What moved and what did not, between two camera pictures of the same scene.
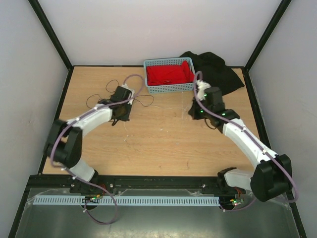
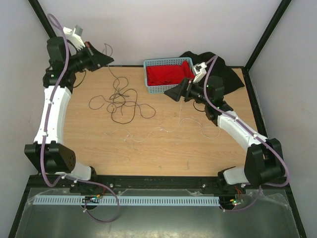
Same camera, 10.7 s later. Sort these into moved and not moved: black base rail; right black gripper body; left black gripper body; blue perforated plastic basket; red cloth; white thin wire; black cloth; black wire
Moved: left black gripper body; black wire; white thin wire; right black gripper body
Not moved: red cloth; black cloth; black base rail; blue perforated plastic basket
